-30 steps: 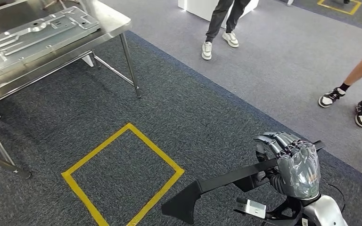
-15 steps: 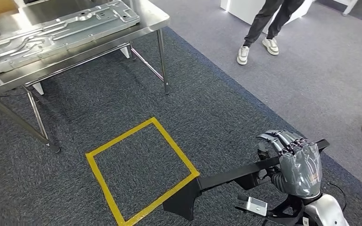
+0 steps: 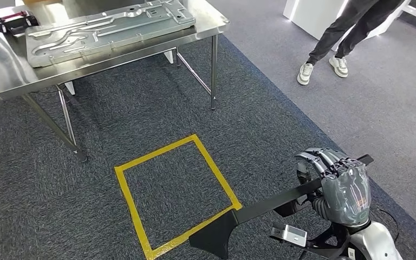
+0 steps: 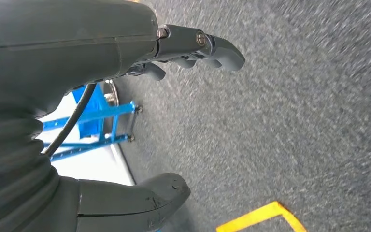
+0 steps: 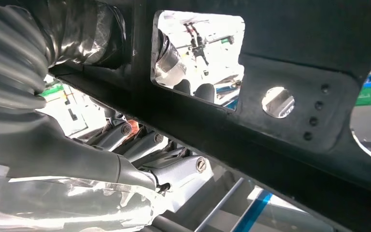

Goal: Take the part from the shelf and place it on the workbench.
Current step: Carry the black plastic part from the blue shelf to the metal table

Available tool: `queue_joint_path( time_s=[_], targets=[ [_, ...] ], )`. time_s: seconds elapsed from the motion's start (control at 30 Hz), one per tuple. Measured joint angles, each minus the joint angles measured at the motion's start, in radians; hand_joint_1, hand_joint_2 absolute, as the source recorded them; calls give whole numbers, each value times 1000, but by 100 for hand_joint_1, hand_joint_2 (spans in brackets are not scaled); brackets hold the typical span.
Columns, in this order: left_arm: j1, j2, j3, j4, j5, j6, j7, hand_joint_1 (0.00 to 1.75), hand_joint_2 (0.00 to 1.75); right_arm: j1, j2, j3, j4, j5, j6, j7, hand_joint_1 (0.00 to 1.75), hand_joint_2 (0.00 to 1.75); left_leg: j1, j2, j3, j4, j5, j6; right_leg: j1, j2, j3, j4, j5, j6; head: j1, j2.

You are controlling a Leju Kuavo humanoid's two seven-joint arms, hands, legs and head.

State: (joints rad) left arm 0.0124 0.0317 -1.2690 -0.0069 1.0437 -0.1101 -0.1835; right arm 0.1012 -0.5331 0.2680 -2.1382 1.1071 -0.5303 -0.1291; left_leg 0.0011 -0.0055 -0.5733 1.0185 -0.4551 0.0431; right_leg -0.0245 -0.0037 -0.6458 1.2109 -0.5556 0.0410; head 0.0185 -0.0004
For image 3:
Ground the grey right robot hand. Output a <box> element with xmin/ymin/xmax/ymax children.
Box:
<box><xmin>294</xmin><ymin>147</ymin><xmax>372</xmax><ymax>228</ymax></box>

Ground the black plastic plate frame part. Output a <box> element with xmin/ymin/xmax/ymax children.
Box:
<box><xmin>188</xmin><ymin>154</ymin><xmax>374</xmax><ymax>260</ymax></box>

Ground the stainless steel workbench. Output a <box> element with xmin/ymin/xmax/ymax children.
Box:
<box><xmin>0</xmin><ymin>0</ymin><xmax>230</xmax><ymax>163</ymax></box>

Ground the person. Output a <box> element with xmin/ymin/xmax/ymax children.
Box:
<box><xmin>297</xmin><ymin>0</ymin><xmax>406</xmax><ymax>86</ymax></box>

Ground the yellow floor tape square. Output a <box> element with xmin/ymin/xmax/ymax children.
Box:
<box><xmin>114</xmin><ymin>133</ymin><xmax>244</xmax><ymax>260</ymax></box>

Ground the large stamped metal panel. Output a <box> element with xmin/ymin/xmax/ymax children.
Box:
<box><xmin>25</xmin><ymin>0</ymin><xmax>197</xmax><ymax>69</ymax></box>

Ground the black remote controller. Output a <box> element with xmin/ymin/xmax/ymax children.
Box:
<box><xmin>0</xmin><ymin>10</ymin><xmax>40</xmax><ymax>38</ymax></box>

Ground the thin black wire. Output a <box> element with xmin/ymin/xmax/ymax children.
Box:
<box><xmin>369</xmin><ymin>209</ymin><xmax>400</xmax><ymax>243</ymax></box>

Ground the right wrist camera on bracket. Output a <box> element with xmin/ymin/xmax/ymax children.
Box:
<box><xmin>269</xmin><ymin>222</ymin><xmax>352</xmax><ymax>260</ymax></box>

